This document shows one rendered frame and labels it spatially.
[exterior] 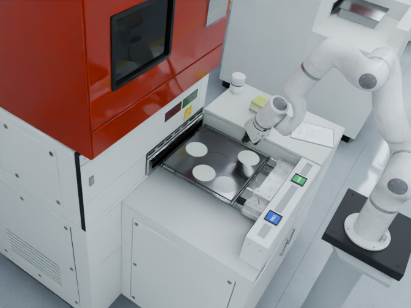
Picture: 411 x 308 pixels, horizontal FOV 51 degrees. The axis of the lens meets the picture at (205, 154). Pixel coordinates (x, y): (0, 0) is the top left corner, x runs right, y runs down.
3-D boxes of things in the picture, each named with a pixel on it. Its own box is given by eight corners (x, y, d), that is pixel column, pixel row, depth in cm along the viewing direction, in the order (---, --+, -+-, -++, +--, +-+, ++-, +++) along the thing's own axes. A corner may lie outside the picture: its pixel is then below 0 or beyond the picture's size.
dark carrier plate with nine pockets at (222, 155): (162, 164, 187) (162, 162, 186) (204, 126, 210) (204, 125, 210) (230, 201, 176) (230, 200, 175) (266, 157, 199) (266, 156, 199)
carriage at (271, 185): (240, 213, 177) (241, 209, 175) (277, 166, 202) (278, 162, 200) (257, 223, 175) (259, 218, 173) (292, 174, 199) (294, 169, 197)
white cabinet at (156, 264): (120, 302, 232) (120, 203, 178) (212, 197, 297) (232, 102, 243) (221, 373, 212) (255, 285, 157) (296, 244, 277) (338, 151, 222)
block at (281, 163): (275, 165, 198) (277, 161, 196) (278, 162, 200) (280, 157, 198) (291, 173, 195) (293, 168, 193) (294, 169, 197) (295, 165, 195)
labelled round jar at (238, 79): (226, 91, 223) (229, 75, 217) (233, 85, 228) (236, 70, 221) (238, 96, 221) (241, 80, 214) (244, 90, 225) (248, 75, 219)
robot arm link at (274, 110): (279, 121, 180) (262, 107, 180) (295, 106, 169) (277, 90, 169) (268, 133, 175) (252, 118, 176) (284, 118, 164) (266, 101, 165)
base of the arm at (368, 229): (397, 234, 179) (417, 204, 167) (377, 259, 167) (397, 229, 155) (357, 207, 188) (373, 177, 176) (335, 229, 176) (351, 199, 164)
